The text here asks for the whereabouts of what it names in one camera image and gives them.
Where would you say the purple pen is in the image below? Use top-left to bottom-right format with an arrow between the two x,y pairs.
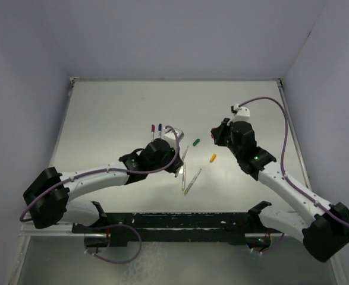
151,124 -> 155,141

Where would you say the blue pen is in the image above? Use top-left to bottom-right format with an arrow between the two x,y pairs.
158,123 -> 162,138

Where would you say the red pen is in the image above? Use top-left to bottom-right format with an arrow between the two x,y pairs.
175,145 -> 189,178

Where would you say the yellow pen cap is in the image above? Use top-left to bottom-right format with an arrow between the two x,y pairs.
209,153 -> 216,163

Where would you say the yellow pen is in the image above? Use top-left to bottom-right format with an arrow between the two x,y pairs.
181,162 -> 187,193

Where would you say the green pen cap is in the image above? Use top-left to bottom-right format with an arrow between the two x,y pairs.
192,138 -> 200,146

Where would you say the green pen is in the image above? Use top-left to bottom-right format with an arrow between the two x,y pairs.
184,169 -> 202,195

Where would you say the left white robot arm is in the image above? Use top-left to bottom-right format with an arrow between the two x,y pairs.
20,138 -> 183,233

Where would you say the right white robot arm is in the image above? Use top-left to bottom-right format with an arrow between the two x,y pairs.
210,118 -> 349,262

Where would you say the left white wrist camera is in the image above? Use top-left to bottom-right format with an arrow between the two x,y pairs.
162,126 -> 184,144

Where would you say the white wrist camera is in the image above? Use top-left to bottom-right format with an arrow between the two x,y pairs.
162,126 -> 184,144
230,104 -> 250,123

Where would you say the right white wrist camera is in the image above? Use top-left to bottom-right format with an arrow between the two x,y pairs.
230,104 -> 250,123

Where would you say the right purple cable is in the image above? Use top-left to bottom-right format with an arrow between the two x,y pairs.
236,96 -> 349,235

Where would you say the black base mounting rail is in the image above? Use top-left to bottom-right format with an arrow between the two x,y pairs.
72,201 -> 271,247

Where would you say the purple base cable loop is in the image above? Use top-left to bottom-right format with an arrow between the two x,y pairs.
83,222 -> 143,264

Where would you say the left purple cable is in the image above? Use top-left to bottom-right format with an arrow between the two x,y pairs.
19,124 -> 181,223

